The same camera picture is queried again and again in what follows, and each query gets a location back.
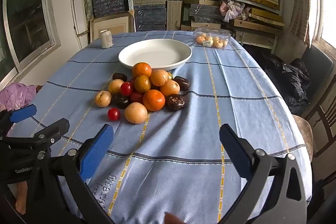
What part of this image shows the tan round fruit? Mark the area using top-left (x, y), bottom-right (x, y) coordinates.
top-left (150, 69), bottom-right (169, 86)
top-left (160, 80), bottom-right (180, 97)
top-left (124, 102), bottom-right (148, 124)
top-left (108, 79), bottom-right (124, 94)
top-left (95, 91), bottom-right (112, 107)

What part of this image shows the orange mandarin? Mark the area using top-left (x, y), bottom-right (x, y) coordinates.
top-left (143, 89), bottom-right (166, 112)
top-left (132, 62), bottom-right (153, 79)

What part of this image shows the yellow-orange mandarin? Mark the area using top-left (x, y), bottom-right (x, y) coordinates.
top-left (134, 75), bottom-right (152, 93)

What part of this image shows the group of small pale fruits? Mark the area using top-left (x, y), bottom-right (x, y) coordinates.
top-left (196, 34), bottom-right (224, 48)

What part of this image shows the person's right hand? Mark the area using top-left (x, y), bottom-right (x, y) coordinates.
top-left (164, 212), bottom-right (185, 224)

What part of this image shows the white leaning slat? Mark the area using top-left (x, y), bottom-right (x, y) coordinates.
top-left (70, 0), bottom-right (88, 37)

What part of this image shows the pink plastic bag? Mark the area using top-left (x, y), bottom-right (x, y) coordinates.
top-left (219, 0), bottom-right (251, 22)

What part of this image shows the blue checked tablecloth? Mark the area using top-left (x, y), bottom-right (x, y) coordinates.
top-left (10, 30), bottom-right (313, 224)

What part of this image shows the dark wooden chair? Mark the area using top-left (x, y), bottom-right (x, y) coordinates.
top-left (306, 98), bottom-right (336, 157)

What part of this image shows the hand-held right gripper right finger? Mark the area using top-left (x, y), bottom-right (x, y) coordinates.
top-left (219, 123), bottom-right (307, 224)

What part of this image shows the clear plastic clamshell box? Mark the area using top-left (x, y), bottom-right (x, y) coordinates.
top-left (194, 27), bottom-right (231, 51)

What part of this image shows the purple plastic bag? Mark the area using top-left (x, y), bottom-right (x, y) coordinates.
top-left (0, 83), bottom-right (44, 136)

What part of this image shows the dark brown speckled fruit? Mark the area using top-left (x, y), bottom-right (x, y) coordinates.
top-left (166, 94), bottom-right (185, 112)

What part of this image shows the beige worn stool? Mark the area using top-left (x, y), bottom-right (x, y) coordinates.
top-left (292, 114), bottom-right (314, 163)

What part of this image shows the person's left hand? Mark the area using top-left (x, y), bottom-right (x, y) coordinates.
top-left (15, 181), bottom-right (29, 215)

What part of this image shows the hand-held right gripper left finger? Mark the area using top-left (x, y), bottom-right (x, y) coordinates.
top-left (25, 124), bottom-right (116, 224)

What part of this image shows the white framed window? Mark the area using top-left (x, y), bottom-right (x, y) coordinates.
top-left (302, 0), bottom-right (336, 56)
top-left (0, 0), bottom-right (61, 90)

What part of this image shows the white drink can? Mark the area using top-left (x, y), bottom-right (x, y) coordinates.
top-left (99, 29), bottom-right (114, 49)

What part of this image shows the beige framed panel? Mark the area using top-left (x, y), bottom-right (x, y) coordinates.
top-left (90, 11), bottom-right (135, 42)

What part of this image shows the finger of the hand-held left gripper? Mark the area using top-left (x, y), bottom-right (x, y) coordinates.
top-left (0, 105), bottom-right (37, 135)
top-left (30, 118), bottom-right (70, 147)

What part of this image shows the dark grey chair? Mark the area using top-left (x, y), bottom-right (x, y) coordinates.
top-left (299, 44), bottom-right (335, 119)

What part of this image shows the white ceramic plate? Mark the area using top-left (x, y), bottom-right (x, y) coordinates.
top-left (118, 39), bottom-right (193, 71)

